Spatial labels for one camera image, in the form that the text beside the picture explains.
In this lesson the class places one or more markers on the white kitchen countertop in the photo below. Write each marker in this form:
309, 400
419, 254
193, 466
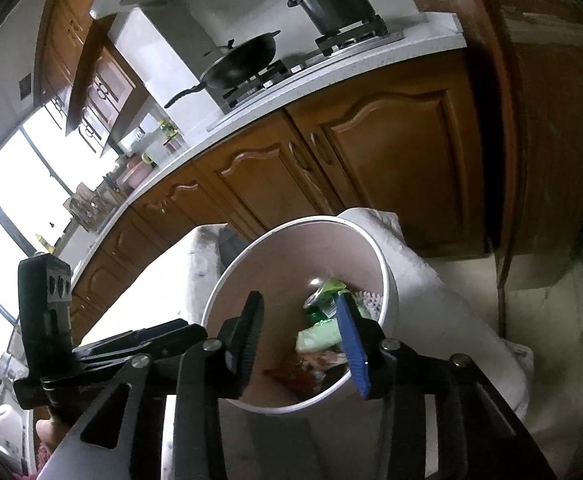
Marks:
251, 120

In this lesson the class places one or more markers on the wooden wall cabinet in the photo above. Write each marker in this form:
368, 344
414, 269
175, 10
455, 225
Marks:
86, 60

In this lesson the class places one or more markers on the gas stove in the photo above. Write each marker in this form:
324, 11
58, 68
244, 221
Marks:
291, 72

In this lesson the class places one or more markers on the pink plastic basin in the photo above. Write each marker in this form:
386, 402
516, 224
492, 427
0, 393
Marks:
137, 172

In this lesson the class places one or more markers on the red snack bag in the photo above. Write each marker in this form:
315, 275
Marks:
311, 370

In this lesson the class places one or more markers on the kitchen window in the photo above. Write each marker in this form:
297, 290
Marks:
1, 220

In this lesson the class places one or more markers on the black wok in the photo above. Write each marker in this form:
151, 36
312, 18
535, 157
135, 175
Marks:
241, 65

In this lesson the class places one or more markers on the yellow oil bottle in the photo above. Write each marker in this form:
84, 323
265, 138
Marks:
168, 130

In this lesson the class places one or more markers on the floral white tablecloth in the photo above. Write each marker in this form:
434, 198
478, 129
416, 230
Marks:
136, 300

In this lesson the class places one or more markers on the crushed green can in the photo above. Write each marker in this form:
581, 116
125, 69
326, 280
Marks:
329, 292

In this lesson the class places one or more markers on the green carton box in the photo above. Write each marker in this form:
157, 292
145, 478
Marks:
316, 337

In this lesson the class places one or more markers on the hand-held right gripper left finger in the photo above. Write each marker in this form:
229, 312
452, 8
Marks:
251, 340

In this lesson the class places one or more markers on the round pink white waste bin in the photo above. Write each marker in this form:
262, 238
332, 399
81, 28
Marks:
281, 280

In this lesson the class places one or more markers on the person's left hand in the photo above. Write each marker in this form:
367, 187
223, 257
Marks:
50, 432

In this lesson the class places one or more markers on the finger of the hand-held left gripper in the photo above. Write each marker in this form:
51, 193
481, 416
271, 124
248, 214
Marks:
91, 372
166, 337

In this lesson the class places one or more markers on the black cooking pot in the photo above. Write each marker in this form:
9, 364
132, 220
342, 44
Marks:
339, 2

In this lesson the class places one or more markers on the wooden kitchen base cabinet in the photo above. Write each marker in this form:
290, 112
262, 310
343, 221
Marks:
396, 160

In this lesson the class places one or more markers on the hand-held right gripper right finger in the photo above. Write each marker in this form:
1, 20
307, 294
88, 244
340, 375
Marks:
354, 350

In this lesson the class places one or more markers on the white foam net sleeve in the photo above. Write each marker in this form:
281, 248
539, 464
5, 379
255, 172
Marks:
371, 302

